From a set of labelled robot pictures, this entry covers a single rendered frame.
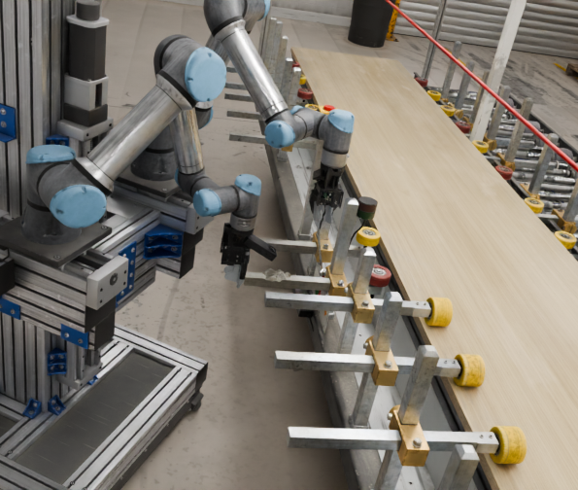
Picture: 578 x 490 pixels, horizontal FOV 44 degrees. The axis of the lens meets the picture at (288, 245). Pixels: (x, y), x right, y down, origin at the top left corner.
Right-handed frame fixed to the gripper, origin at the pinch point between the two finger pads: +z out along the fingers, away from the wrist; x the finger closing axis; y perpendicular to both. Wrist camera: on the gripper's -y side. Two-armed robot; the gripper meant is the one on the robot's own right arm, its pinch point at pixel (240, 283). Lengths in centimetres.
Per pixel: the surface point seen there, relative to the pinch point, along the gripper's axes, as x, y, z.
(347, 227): -2.3, -29.9, -21.1
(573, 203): -57, -138, -12
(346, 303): 26.5, -25.4, -13.1
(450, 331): 28, -57, -7
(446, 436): 75, -38, -13
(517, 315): 19, -81, -7
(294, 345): -77, -41, 83
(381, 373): 55, -28, -13
